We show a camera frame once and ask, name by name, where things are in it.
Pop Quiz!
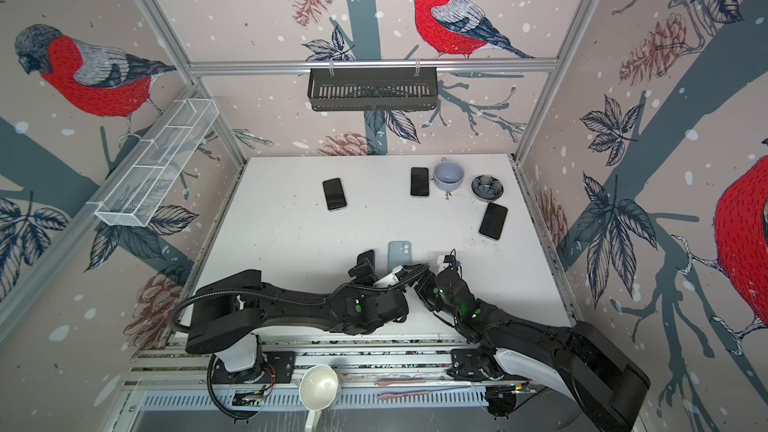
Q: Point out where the light blue phone case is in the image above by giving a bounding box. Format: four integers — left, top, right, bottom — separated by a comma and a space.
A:
387, 241, 413, 272

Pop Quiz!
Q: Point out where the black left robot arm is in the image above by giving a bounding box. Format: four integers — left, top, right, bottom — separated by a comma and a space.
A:
168, 251, 423, 376

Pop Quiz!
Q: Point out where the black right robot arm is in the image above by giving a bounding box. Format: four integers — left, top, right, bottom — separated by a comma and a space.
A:
393, 264, 650, 431

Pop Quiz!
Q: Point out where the black phone back left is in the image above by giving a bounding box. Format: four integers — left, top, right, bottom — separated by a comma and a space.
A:
322, 178, 347, 211

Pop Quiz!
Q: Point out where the black phone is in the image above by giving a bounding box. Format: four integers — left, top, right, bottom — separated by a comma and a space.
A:
322, 178, 347, 211
410, 167, 430, 197
479, 203, 508, 241

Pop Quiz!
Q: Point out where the black phone right side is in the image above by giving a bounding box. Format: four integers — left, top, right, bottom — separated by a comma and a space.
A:
479, 203, 508, 241

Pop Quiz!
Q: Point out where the black phone back centre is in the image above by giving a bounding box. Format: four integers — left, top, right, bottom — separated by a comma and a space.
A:
410, 167, 430, 197

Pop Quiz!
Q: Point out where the lavender cup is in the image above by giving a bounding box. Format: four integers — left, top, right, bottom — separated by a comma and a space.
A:
433, 157, 465, 193

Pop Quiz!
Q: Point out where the dark grey small bowl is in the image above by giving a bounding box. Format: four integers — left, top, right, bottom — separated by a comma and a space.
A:
471, 175, 504, 202

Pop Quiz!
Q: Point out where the white ladle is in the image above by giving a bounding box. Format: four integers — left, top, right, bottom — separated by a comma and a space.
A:
299, 364, 341, 432

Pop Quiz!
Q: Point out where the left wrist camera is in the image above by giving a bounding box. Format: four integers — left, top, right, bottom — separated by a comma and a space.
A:
373, 273, 400, 288

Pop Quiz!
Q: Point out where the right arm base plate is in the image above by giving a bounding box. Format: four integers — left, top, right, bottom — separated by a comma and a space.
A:
446, 348, 528, 382

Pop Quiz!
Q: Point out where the red pen on rail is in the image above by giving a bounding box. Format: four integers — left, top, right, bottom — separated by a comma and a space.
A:
377, 388, 446, 401

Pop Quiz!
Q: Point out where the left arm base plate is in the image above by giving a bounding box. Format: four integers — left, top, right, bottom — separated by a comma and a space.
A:
208, 351, 296, 385

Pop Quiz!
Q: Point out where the black hanging wire basket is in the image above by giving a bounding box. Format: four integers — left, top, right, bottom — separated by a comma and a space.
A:
307, 67, 439, 112

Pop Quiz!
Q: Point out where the white mesh wall shelf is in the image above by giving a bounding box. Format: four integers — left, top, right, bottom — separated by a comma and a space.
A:
95, 98, 219, 227

